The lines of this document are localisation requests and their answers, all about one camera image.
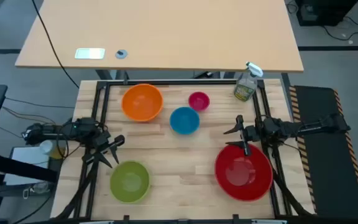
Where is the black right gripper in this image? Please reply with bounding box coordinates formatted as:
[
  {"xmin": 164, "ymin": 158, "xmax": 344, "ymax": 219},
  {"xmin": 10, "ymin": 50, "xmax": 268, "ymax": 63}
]
[{"xmin": 223, "ymin": 114, "xmax": 269, "ymax": 157}]

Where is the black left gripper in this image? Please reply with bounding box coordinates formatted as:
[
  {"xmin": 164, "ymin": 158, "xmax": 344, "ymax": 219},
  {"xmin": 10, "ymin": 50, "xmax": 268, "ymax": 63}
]
[{"xmin": 81, "ymin": 119, "xmax": 126, "ymax": 169}]

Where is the green plastic bowl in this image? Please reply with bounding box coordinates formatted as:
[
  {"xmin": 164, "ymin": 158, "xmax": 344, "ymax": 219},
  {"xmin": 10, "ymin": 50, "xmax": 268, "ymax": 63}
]
[{"xmin": 109, "ymin": 160, "xmax": 152, "ymax": 204}]

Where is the large red plastic bowl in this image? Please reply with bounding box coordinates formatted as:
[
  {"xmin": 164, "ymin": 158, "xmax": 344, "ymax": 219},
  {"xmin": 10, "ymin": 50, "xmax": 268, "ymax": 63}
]
[{"xmin": 214, "ymin": 143, "xmax": 273, "ymax": 202}]

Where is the spray bottle with white trigger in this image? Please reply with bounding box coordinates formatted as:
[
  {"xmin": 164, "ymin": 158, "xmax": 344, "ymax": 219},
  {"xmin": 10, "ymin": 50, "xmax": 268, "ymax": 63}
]
[{"xmin": 233, "ymin": 61, "xmax": 264, "ymax": 103}]

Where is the small magenta plastic bowl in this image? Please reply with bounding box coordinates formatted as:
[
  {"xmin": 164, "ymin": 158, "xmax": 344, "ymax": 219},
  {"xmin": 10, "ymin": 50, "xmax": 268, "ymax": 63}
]
[{"xmin": 188, "ymin": 91, "xmax": 211, "ymax": 112}]

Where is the blue plastic bowl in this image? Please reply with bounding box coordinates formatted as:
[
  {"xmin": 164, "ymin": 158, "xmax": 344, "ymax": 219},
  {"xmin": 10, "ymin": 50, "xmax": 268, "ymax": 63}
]
[{"xmin": 169, "ymin": 106, "xmax": 201, "ymax": 136}]

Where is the clear bottle with yellow liquid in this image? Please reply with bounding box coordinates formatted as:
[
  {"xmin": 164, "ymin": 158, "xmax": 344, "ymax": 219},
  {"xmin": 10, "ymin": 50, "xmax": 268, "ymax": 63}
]
[{"xmin": 39, "ymin": 139, "xmax": 67, "ymax": 160}]

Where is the orange plastic bowl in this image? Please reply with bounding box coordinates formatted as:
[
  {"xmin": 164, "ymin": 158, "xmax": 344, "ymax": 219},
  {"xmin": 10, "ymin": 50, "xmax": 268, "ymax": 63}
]
[{"xmin": 121, "ymin": 83, "xmax": 164, "ymax": 123}]

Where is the white flat box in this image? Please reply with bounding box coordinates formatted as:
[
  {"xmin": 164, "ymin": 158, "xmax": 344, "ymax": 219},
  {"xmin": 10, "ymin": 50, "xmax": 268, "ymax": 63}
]
[{"xmin": 3, "ymin": 146, "xmax": 62, "ymax": 186}]

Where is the black mat with hazard stripes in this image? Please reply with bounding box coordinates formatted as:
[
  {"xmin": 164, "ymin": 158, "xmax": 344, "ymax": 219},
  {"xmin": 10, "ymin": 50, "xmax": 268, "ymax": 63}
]
[{"xmin": 288, "ymin": 85, "xmax": 358, "ymax": 221}]

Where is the black stand bar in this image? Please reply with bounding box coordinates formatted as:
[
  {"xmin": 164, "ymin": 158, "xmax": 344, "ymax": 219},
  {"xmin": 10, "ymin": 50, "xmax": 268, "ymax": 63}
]
[{"xmin": 0, "ymin": 151, "xmax": 58, "ymax": 184}]

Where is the beige wooden desk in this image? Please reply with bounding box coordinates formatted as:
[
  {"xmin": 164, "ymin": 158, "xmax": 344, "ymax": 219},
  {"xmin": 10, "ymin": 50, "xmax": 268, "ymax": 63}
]
[{"xmin": 14, "ymin": 0, "xmax": 305, "ymax": 80}]

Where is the black equipment box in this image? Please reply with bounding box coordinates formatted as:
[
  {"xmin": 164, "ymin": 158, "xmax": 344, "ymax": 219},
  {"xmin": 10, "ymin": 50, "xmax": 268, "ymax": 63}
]
[{"xmin": 295, "ymin": 0, "xmax": 358, "ymax": 27}]

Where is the black aluminium table frame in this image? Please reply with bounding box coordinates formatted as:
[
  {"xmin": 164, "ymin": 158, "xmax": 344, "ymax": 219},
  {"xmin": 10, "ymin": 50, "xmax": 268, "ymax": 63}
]
[{"xmin": 54, "ymin": 79, "xmax": 316, "ymax": 223}]

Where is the thin dark floor cable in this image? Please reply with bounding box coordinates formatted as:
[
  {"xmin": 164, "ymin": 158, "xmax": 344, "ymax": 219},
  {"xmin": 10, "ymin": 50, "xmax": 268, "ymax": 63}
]
[{"xmin": 3, "ymin": 98, "xmax": 76, "ymax": 110}]

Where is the grey round cable grommet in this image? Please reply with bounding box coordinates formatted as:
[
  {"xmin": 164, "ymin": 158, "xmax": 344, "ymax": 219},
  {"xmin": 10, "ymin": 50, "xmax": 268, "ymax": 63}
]
[{"xmin": 114, "ymin": 49, "xmax": 129, "ymax": 60}]

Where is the black cable over desk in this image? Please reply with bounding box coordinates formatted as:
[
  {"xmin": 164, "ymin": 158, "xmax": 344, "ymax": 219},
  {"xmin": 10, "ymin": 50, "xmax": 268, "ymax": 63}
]
[{"xmin": 31, "ymin": 0, "xmax": 80, "ymax": 90}]

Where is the black floor cable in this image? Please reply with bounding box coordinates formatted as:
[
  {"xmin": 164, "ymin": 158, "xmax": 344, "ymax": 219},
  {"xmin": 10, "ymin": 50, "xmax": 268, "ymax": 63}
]
[{"xmin": 321, "ymin": 15, "xmax": 358, "ymax": 42}]

